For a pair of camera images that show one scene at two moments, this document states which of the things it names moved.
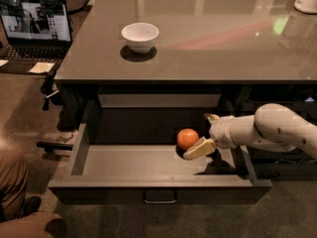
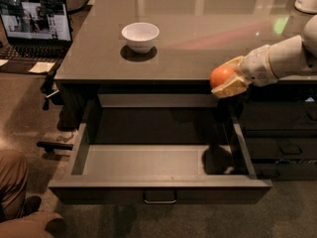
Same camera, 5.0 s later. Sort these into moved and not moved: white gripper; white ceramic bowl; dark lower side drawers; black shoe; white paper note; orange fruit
Moved: orange fruit; white gripper
Not moved: white ceramic bowl; dark lower side drawers; white paper note; black shoe
